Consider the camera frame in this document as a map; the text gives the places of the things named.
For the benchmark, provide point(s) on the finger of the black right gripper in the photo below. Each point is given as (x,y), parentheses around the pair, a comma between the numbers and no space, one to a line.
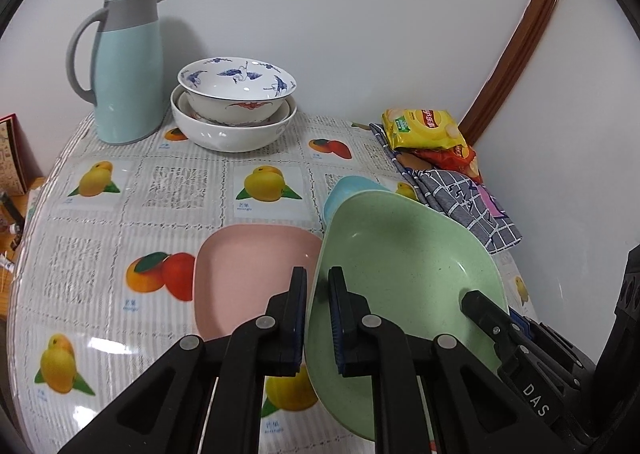
(492,321)

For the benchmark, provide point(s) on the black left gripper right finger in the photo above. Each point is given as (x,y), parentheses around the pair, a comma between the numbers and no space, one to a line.
(350,344)

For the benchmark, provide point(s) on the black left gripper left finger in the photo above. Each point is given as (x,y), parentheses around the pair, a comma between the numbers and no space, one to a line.
(285,340)

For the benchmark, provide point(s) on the green square plate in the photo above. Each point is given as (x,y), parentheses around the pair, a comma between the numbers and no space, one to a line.
(412,264)

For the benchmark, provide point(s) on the blue square plate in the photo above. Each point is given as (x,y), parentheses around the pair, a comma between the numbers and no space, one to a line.
(345,188)

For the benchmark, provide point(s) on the pink square plate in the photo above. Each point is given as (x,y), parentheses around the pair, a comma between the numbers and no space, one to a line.
(241,266)

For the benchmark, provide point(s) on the grey checked cloth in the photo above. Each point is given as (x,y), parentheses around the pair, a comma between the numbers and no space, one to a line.
(459,198)

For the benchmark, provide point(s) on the red chips bag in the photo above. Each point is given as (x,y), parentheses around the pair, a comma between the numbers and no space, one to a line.
(460,158)

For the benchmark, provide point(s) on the fruit print tablecloth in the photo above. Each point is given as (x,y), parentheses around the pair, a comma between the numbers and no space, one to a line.
(104,285)

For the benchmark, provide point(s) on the large white porcelain bowl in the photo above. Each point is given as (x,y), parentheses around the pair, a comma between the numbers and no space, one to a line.
(225,138)

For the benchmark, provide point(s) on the yellow chips bag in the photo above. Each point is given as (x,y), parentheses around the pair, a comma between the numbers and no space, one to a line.
(430,129)

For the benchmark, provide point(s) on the blue patterned porcelain bowl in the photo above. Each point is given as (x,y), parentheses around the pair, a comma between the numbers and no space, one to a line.
(235,90)

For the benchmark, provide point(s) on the light blue thermos jug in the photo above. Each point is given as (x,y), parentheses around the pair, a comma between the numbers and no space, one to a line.
(126,70)

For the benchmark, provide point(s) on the brown wooden door frame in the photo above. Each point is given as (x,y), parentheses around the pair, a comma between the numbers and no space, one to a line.
(508,70)

